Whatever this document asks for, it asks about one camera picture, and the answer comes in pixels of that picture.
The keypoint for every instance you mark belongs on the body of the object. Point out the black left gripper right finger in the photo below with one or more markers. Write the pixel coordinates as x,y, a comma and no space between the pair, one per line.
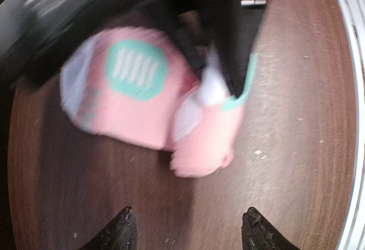
258,233

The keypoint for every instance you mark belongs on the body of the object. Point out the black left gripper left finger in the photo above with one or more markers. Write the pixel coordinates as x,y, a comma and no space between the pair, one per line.
119,234

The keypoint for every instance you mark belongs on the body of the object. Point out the pink mint patterned sock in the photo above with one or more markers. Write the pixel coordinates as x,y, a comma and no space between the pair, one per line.
132,84

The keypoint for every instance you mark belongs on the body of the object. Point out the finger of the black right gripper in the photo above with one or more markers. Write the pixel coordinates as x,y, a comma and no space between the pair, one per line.
167,18
234,26

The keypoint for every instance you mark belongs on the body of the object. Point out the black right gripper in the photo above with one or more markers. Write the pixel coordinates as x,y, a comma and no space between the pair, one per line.
37,36

